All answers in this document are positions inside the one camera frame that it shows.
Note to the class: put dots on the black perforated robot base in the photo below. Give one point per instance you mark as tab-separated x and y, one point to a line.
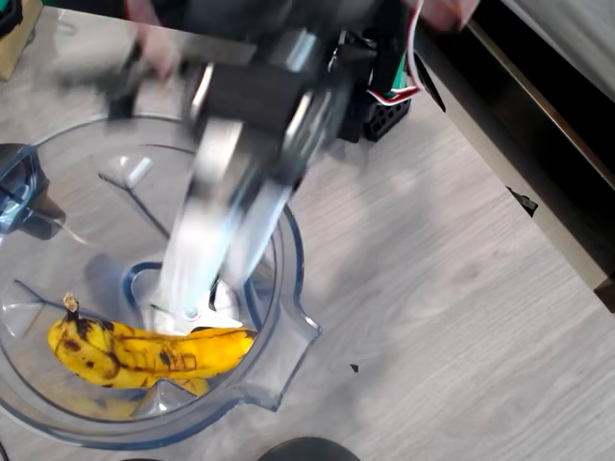
384	117

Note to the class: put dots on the dark brown furniture corner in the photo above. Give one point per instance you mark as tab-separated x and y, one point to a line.
606	293

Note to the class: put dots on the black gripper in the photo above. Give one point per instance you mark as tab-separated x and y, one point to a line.
226	158

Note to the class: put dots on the green table clamp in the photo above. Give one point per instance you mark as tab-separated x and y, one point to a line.
396	72

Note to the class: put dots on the black round lid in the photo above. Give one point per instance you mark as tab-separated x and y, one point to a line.
307	451

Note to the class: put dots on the black object on box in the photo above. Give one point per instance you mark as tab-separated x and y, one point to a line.
9	16

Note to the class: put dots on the spotted yellow banana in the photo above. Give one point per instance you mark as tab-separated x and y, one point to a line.
144	355

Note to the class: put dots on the dark metal rail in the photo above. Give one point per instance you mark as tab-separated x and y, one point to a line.
567	129

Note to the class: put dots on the black table edge clip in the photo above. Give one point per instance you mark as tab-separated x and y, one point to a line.
526	202

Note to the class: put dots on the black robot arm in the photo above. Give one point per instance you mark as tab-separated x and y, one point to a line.
288	19

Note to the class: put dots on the clear plastic blender jar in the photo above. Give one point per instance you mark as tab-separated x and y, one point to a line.
72	240

